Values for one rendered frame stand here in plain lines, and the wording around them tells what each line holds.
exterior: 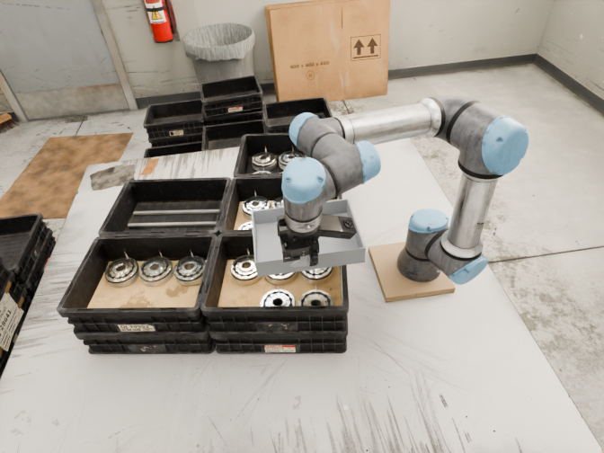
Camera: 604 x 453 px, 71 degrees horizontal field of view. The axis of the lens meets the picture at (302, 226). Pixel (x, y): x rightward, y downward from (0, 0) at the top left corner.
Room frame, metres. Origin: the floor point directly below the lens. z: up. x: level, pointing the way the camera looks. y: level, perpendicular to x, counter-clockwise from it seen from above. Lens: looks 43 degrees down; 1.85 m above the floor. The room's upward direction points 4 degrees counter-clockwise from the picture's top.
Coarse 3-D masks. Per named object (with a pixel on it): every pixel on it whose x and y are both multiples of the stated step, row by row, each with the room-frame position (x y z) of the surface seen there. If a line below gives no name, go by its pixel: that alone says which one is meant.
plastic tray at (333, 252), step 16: (336, 208) 0.91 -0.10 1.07; (256, 224) 0.89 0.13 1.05; (272, 224) 0.88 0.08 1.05; (256, 240) 0.82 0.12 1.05; (272, 240) 0.82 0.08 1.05; (320, 240) 0.80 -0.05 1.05; (336, 240) 0.80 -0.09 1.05; (352, 240) 0.79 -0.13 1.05; (256, 256) 0.73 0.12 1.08; (272, 256) 0.76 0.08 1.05; (320, 256) 0.71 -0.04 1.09; (336, 256) 0.71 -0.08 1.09; (352, 256) 0.71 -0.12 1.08; (256, 272) 0.69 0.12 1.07; (272, 272) 0.70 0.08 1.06; (288, 272) 0.70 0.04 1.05
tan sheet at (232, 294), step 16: (336, 272) 0.88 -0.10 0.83; (224, 288) 0.85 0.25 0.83; (240, 288) 0.85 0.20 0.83; (256, 288) 0.84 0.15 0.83; (272, 288) 0.84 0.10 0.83; (288, 288) 0.83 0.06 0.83; (304, 288) 0.83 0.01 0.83; (320, 288) 0.82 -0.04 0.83; (336, 288) 0.82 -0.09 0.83; (224, 304) 0.79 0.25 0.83; (240, 304) 0.78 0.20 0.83; (256, 304) 0.78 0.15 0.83; (336, 304) 0.76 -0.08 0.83
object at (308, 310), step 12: (216, 252) 0.92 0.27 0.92; (204, 300) 0.73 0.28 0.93; (348, 300) 0.69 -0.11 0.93; (204, 312) 0.69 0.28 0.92; (216, 312) 0.69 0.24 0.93; (228, 312) 0.69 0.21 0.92; (240, 312) 0.68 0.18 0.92; (252, 312) 0.68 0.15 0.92; (264, 312) 0.68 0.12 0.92; (276, 312) 0.68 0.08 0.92; (288, 312) 0.67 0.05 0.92; (300, 312) 0.67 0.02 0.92; (312, 312) 0.67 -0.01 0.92; (324, 312) 0.67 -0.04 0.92; (336, 312) 0.66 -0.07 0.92
